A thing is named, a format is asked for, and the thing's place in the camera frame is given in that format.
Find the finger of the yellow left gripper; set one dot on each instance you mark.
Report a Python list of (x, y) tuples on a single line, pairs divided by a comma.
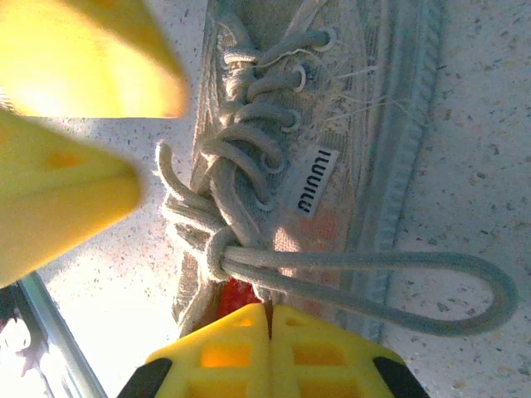
[(50, 207), (83, 62)]

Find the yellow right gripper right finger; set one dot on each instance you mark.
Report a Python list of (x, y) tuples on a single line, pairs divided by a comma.
[(361, 356)]

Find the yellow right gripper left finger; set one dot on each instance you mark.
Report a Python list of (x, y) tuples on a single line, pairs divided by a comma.
[(257, 352)]

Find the grey shoelace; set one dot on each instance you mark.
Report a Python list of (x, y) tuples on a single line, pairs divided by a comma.
[(373, 260)]

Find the grey canvas shoe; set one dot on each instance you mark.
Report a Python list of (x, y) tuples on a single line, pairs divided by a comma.
[(361, 124)]

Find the aluminium frame rail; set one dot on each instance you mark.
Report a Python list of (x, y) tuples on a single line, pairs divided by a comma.
[(58, 331)]

